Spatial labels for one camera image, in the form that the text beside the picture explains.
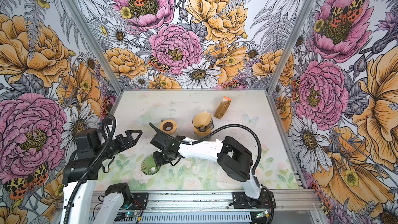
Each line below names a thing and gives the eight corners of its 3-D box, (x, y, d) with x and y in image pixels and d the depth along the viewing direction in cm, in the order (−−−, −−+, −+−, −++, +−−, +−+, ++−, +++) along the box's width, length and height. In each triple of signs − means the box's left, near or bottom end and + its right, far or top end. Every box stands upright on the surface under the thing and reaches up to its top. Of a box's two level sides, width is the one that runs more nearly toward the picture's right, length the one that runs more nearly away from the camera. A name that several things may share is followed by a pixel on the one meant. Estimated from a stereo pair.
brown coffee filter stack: (213, 116, 108) (213, 107, 101) (222, 104, 115) (224, 95, 108) (221, 121, 106) (222, 112, 98) (230, 108, 113) (232, 99, 106)
